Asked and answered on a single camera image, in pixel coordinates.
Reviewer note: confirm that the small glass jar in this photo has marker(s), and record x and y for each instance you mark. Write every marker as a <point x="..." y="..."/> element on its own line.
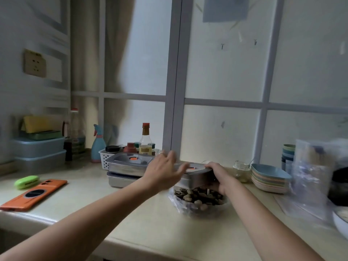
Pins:
<point x="241" y="172"/>

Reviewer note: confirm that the stack of pastel plates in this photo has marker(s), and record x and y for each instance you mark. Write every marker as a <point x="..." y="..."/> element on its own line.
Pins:
<point x="269" y="179"/>

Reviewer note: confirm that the clear oil bottle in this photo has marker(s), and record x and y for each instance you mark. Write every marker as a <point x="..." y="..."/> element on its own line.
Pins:
<point x="77" y="135"/>

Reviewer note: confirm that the green-capped spice jar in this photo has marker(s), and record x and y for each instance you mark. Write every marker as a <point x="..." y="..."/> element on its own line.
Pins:
<point x="152" y="148"/>

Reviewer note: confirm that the person's right forearm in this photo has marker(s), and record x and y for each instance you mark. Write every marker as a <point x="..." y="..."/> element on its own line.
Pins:
<point x="269" y="225"/>

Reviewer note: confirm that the steel container with grey lid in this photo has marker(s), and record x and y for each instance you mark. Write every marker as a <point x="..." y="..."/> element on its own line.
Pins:
<point x="197" y="178"/>
<point x="126" y="163"/>

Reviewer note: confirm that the dark sauce bottle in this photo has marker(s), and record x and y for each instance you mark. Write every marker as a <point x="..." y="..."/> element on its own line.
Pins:
<point x="68" y="152"/>

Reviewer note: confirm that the clear bag of dark nuts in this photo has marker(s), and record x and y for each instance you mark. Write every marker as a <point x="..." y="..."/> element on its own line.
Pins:
<point x="199" y="202"/>

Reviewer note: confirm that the person's right hand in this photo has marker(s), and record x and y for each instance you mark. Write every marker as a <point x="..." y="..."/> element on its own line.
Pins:
<point x="221" y="178"/>

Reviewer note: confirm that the grey plastic lidded box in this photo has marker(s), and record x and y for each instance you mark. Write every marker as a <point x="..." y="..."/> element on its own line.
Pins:
<point x="40" y="163"/>
<point x="38" y="148"/>

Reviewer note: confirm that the lidless steel container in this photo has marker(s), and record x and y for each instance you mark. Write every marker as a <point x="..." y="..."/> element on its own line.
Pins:
<point x="121" y="180"/>

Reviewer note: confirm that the white bowl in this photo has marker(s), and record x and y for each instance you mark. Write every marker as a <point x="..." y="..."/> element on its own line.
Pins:
<point x="341" y="221"/>

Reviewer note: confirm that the person's right fingers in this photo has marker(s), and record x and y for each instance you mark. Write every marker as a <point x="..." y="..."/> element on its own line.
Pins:
<point x="212" y="166"/>

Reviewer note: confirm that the stack of pastel cups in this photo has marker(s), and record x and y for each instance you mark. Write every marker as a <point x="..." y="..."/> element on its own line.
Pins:
<point x="287" y="156"/>

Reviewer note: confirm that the grey window frame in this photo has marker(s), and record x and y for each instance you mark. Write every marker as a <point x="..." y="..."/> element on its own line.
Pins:
<point x="176" y="78"/>

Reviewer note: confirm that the green sponge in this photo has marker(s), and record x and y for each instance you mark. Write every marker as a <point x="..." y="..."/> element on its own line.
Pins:
<point x="46" y="135"/>

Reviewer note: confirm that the orange smartphone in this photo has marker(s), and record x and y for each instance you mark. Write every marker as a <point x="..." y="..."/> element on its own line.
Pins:
<point x="32" y="195"/>

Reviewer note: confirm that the beige wall socket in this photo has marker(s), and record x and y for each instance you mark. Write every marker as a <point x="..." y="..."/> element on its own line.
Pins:
<point x="34" y="63"/>

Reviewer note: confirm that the blue paper sheet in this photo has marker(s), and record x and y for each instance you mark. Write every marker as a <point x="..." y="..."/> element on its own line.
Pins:
<point x="225" y="9"/>

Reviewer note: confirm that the black pot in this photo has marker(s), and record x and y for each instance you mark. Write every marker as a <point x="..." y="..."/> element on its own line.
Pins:
<point x="339" y="187"/>

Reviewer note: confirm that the person's left forearm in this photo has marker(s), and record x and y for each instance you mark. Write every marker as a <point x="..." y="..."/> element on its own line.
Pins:
<point x="81" y="220"/>

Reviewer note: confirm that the red-capped squat bottle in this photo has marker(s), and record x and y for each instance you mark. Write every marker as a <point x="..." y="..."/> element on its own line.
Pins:
<point x="130" y="148"/>

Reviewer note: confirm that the yellow sponge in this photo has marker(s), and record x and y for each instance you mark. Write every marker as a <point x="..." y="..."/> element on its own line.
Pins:
<point x="40" y="123"/>

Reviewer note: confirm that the clear plastic bag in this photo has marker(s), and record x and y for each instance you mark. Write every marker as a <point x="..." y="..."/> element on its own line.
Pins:
<point x="312" y="176"/>

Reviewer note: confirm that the person's left thumb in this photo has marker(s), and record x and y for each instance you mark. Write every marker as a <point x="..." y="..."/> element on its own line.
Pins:
<point x="182" y="169"/>

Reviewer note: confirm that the glass bottle with red cap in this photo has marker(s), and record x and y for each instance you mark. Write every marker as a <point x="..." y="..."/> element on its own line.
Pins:
<point x="145" y="141"/>

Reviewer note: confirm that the white plastic basket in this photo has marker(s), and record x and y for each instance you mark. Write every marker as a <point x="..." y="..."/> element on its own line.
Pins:
<point x="104" y="160"/>

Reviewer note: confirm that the green oval case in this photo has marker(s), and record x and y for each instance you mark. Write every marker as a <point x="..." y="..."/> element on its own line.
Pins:
<point x="26" y="182"/>

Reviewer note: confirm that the black-lidded jar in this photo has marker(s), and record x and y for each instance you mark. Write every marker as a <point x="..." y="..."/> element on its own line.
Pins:
<point x="112" y="148"/>

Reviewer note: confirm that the blue spray bottle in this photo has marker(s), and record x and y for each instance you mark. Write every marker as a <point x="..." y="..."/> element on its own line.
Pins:
<point x="98" y="148"/>

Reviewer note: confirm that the person's left hand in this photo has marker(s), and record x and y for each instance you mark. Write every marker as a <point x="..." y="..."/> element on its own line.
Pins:
<point x="160" y="173"/>

